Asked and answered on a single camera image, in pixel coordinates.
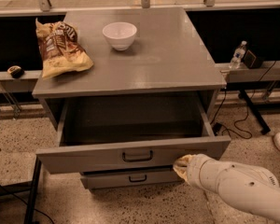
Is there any yellow brown chip bag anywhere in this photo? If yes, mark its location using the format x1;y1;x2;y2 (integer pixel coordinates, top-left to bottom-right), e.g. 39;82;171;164
35;20;93;78

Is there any black floor cable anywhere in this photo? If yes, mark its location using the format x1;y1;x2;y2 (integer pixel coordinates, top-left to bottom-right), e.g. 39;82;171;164
210;60;278;141

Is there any black table leg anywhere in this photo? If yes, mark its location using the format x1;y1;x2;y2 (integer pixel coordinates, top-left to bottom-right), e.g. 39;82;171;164
239;90;271;135

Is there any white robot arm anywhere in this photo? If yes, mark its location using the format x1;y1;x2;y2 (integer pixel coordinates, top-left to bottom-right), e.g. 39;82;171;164
173;154;280;223

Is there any black yellow round object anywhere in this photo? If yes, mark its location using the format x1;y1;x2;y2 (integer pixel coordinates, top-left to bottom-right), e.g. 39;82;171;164
7;65;24;78

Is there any black drawer handle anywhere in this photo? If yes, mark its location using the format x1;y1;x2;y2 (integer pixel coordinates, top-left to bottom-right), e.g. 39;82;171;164
128;175;147;183
121;150;154;162

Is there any grey drawer cabinet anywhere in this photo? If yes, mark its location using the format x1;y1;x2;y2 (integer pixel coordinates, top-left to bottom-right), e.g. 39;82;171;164
32;7;227;133

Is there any black metal stand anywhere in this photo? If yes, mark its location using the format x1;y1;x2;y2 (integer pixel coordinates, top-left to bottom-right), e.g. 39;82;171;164
0;158;41;224

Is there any grey top drawer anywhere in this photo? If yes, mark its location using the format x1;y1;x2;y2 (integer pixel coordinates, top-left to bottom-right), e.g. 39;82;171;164
36;92;231;174

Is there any white bowl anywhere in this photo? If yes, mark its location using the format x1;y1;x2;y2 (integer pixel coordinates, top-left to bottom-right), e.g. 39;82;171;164
103;22;137;51

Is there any clear plastic water bottle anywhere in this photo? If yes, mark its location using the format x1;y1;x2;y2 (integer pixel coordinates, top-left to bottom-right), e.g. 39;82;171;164
229;41;246;69

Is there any black top drawer handle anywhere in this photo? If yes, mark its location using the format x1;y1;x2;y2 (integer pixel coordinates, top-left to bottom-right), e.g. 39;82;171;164
121;150;154;162

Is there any small black box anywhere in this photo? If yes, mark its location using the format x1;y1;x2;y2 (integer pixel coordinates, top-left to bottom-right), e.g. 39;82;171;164
244;49;263;69

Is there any grey drawer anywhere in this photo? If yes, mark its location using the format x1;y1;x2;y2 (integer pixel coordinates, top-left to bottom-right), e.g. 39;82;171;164
81;166;182;190
36;92;231;174

